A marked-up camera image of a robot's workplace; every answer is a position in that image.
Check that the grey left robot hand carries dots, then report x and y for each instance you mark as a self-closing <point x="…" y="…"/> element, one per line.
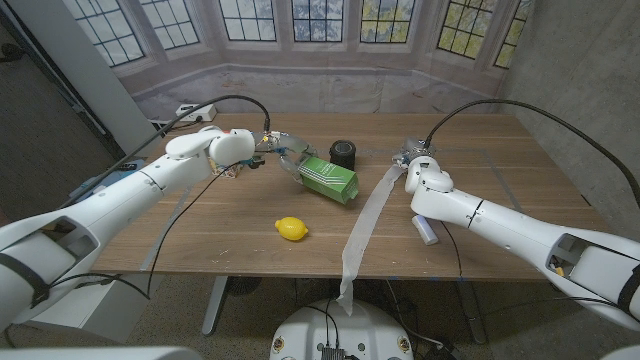
<point x="292" y="146"/>

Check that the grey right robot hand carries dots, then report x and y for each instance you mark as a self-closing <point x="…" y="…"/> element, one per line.
<point x="419" y="148"/>

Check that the green cardboard box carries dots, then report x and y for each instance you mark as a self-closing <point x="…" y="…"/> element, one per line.
<point x="330" y="180"/>

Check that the white gauze bandage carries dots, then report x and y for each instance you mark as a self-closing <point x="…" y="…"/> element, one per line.
<point x="370" y="215"/>

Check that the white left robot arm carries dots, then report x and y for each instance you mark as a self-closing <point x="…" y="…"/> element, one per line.
<point x="125" y="190"/>

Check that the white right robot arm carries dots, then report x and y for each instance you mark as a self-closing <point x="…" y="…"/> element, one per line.
<point x="500" y="220"/>

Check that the black cup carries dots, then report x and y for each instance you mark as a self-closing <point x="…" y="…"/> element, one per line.
<point x="343" y="150"/>

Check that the rainbow striped box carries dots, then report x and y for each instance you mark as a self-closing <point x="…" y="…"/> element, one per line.
<point x="227" y="171"/>

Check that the yellow lemon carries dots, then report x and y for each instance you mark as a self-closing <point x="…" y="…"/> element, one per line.
<point x="291" y="229"/>

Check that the white cylindrical tape roll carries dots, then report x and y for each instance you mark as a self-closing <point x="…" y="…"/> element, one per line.
<point x="428" y="236"/>

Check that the printed window backdrop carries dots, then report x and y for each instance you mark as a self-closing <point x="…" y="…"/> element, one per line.
<point x="350" y="85"/>

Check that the white power strip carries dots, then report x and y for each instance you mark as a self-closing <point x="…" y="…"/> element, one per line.
<point x="196" y="112"/>

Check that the black remote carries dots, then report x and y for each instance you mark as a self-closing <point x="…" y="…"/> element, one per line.
<point x="127" y="166"/>

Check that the metal table leg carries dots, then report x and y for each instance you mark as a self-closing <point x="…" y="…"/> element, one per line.
<point x="214" y="305"/>
<point x="471" y="315"/>

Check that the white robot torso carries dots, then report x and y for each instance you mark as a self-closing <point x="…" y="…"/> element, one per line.
<point x="340" y="330"/>

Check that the white pillar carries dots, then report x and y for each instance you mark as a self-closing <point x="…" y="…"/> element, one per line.
<point x="85" y="65"/>

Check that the white cabinet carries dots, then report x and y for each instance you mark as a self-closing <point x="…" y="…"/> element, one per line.
<point x="110" y="310"/>

